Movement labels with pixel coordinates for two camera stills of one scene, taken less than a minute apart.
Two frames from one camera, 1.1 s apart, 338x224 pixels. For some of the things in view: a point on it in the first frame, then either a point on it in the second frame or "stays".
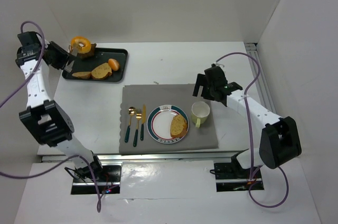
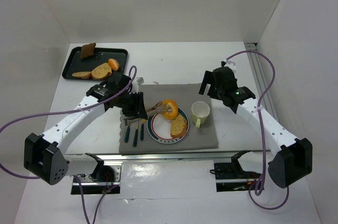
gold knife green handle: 143,121 stays
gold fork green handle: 138,117 stays
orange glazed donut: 84,45 → 172,109
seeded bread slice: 178,126 stays
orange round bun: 114,64 stays
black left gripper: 63,56 → 134,105
